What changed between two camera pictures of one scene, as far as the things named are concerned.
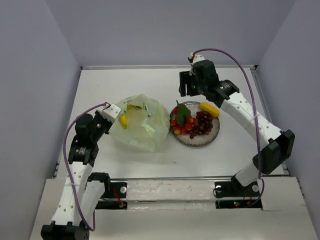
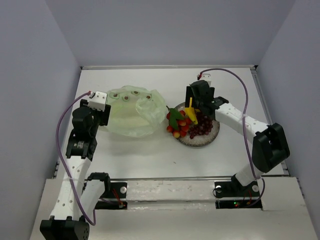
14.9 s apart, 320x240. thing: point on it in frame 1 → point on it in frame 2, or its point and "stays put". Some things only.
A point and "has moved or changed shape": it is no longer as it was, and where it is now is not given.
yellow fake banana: x=123 y=118 → x=191 y=112
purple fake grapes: x=204 y=125 stays put
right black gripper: x=185 y=78 → x=190 y=94
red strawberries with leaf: x=183 y=121 has moved or changed shape
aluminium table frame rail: x=252 y=67 stays put
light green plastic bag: x=148 y=123 has moved or changed shape
